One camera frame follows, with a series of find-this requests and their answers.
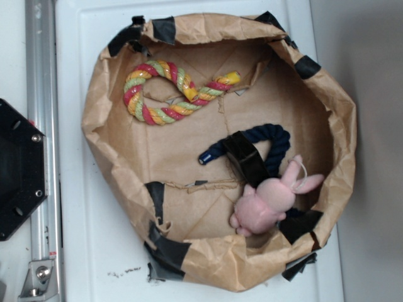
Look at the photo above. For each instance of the metal corner bracket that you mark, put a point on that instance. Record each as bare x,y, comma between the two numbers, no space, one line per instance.
41,282

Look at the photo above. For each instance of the dark blue rope toy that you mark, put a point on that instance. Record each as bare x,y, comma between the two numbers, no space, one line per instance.
240,149

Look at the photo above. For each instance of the pink plush bunny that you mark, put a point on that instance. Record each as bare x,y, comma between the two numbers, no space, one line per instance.
259,209

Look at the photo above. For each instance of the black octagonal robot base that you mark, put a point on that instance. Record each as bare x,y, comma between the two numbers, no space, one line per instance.
22,169

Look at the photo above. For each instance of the brown paper bag bin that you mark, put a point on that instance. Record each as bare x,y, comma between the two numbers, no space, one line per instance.
180,208

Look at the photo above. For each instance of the aluminium extrusion rail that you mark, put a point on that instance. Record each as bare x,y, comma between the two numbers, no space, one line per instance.
46,221

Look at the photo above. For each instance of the multicolored twisted rope toy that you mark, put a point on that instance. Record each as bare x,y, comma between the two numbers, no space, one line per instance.
194,99

